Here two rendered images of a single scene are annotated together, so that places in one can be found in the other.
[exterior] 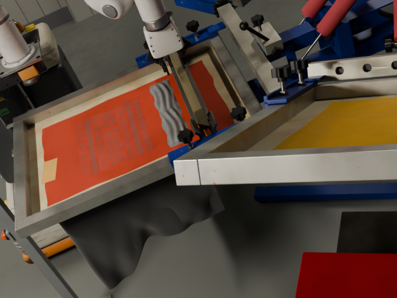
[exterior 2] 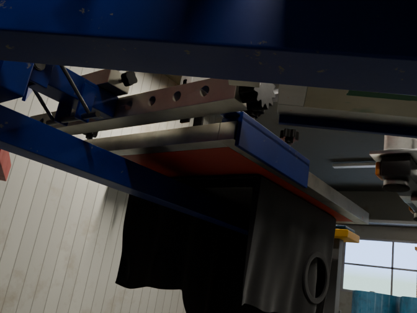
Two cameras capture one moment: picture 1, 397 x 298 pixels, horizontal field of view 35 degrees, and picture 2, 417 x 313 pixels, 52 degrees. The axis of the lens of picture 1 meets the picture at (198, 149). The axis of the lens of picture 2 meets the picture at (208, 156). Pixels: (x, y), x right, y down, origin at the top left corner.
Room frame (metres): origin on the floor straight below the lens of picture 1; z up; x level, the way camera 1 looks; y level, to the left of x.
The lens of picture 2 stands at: (2.40, -0.84, 0.69)
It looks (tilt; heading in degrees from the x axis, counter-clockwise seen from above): 17 degrees up; 129
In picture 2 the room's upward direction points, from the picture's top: 10 degrees clockwise
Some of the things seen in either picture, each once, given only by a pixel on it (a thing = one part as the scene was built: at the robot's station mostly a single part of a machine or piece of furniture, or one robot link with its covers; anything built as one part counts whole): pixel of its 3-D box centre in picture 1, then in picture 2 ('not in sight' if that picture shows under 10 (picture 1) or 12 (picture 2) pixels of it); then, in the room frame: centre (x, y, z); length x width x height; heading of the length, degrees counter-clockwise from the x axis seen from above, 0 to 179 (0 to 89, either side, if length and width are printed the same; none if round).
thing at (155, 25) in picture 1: (158, 18); not in sight; (1.67, -0.05, 1.27); 0.09 x 0.07 x 0.03; 88
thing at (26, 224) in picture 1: (129, 123); (227, 187); (1.67, 0.17, 0.97); 0.79 x 0.58 x 0.04; 89
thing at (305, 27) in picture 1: (287, 42); (75, 92); (1.66, -0.39, 1.02); 0.17 x 0.06 x 0.05; 89
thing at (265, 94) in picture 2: (224, 9); (251, 90); (2.02, -0.29, 1.02); 0.07 x 0.06 x 0.07; 89
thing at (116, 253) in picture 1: (150, 220); (174, 262); (1.47, 0.23, 0.74); 0.46 x 0.04 x 0.42; 89
